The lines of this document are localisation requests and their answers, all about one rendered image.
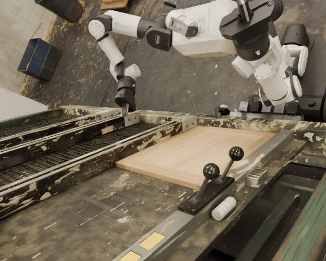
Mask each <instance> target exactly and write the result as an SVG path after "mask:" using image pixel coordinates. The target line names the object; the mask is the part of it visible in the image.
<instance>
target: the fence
mask: <svg viewBox="0 0 326 261"><path fill-rule="evenodd" d="M293 140H294V130H287V129H282V130H280V131H279V132H278V133H277V134H275V135H274V136H273V137H272V138H270V139H269V140H268V141H266V142H265V143H264V144H262V145H261V146H260V147H259V148H257V149H256V150H255V151H254V152H252V153H251V154H250V155H248V156H247V157H245V158H244V159H243V160H242V161H240V162H239V163H238V164H236V165H235V166H234V167H233V168H231V169H230V170H229V171H228V173H227V174H226V176H227V177H232V178H235V181H234V182H233V183H232V184H231V185H230V186H229V187H227V188H226V189H225V190H224V191H223V192H222V193H220V194H219V195H218V196H217V197H216V198H215V199H213V200H212V201H211V202H210V203H209V204H208V205H207V206H205V207H204V208H203V209H202V210H201V211H200V212H198V213H197V214H196V215H191V214H188V213H185V212H182V211H180V210H177V211H176V212H174V213H173V214H172V215H170V216H169V217H168V218H167V219H165V220H164V221H163V222H161V223H160V224H159V225H158V226H156V227H155V228H154V229H152V230H151V231H150V232H149V233H147V234H146V235H145V236H143V237H142V238H141V239H140V240H138V241H137V242H136V243H134V244H133V245H132V246H131V247H129V248H128V249H127V250H125V251H124V252H123V253H122V254H120V255H119V256H118V257H116V258H115V259H114V260H113V261H119V260H120V259H121V258H123V257H124V256H125V255H126V254H128V253H129V252H130V251H132V252H134V253H136V254H138V255H139V256H141V258H140V259H138V260H137V261H164V260H165V259H166V258H167V257H169V256H170V255H171V254H172V253H173V252H174V251H175V250H176V249H177V248H178V247H179V246H180V245H181V244H182V243H184V242H185V241H186V240H187V239H188V238H189V237H190V236H191V235H192V234H193V233H194V232H195V231H196V230H197V229H198V228H200V227H201V226H202V225H203V224H204V223H205V222H206V221H207V220H208V219H209V218H210V217H211V216H212V211H213V210H214V209H215V208H216V207H217V206H218V205H219V204H220V203H221V202H222V201H224V200H225V199H226V198H227V197H233V196H234V195H235V194H236V193H237V192H238V191H239V190H240V189H241V188H242V187H243V186H245V176H246V175H247V174H249V173H250V172H251V171H252V170H253V169H254V168H258V169H263V168H264V167H265V166H266V165H267V164H268V163H269V162H270V161H271V160H272V159H273V158H274V157H276V156H277V155H278V154H279V153H280V152H281V151H282V150H283V149H284V148H285V147H286V146H287V145H288V144H289V143H291V142H292V141H293ZM154 232H156V233H159V234H161V235H163V236H165V237H164V238H163V239H162V240H161V241H160V242H159V243H157V244H156V245H155V246H154V247H153V248H151V249H150V250H147V249H145V248H143V247H141V246H139V244H140V243H141V242H143V241H144V240H145V239H147V238H148V237H149V236H150V235H152V234H153V233H154Z"/></svg>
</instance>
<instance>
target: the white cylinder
mask: <svg viewBox="0 0 326 261"><path fill-rule="evenodd" d="M235 205H236V200H235V199H234V198H233V197H227V198H226V199H225V200H224V201H222V202H221V203H220V204H219V205H218V206H217V207H216V208H215V209H214V210H213V211H212V217H213V218H214V219H215V220H217V221H221V220H222V219H223V218H224V217H225V216H226V215H227V214H228V213H229V212H230V211H231V210H232V209H233V208H234V207H235Z"/></svg>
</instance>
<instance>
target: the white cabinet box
mask: <svg viewBox="0 0 326 261"><path fill-rule="evenodd" d="M45 110H48V106H46V105H44V104H41V103H39V102H37V101H34V100H32V99H29V98H27V97H24V96H22V95H19V94H17V93H14V92H12V91H10V90H7V89H5V88H2V87H0V121H1V120H6V119H11V118H15V117H20V116H23V115H27V114H32V113H36V112H41V111H45Z"/></svg>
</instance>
